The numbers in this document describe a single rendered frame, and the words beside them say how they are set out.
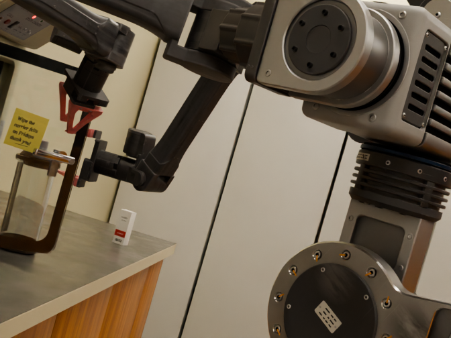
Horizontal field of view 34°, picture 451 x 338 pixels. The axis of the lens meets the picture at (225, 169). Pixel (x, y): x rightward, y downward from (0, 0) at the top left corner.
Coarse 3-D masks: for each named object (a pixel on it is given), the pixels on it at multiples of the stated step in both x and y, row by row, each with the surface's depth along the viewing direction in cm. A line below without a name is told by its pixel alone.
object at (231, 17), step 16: (272, 0) 87; (240, 16) 91; (256, 16) 88; (272, 16) 87; (224, 32) 92; (240, 32) 89; (256, 32) 87; (224, 48) 92; (240, 48) 90; (256, 48) 87; (240, 64) 91; (256, 64) 87; (256, 80) 87; (288, 96) 92
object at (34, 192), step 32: (0, 64) 146; (32, 64) 150; (64, 64) 154; (0, 96) 147; (32, 96) 151; (0, 128) 148; (64, 128) 157; (0, 160) 149; (32, 160) 154; (0, 192) 151; (32, 192) 155; (64, 192) 159; (0, 224) 152; (32, 224) 156
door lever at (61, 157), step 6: (36, 150) 148; (42, 150) 149; (36, 156) 149; (42, 156) 149; (48, 156) 150; (54, 156) 151; (60, 156) 152; (66, 156) 153; (60, 162) 157; (66, 162) 153; (72, 162) 153
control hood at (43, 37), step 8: (0, 0) 139; (8, 0) 139; (0, 8) 141; (0, 32) 152; (40, 32) 163; (48, 32) 165; (16, 40) 161; (24, 40) 162; (32, 40) 165; (40, 40) 167; (48, 40) 170; (32, 48) 170
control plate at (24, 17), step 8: (8, 8) 142; (16, 8) 144; (0, 16) 144; (8, 16) 146; (16, 16) 148; (24, 16) 150; (32, 16) 152; (0, 24) 148; (8, 24) 150; (24, 24) 154; (32, 24) 156; (40, 24) 158; (48, 24) 160; (8, 32) 153; (16, 32) 156; (24, 32) 158; (32, 32) 160
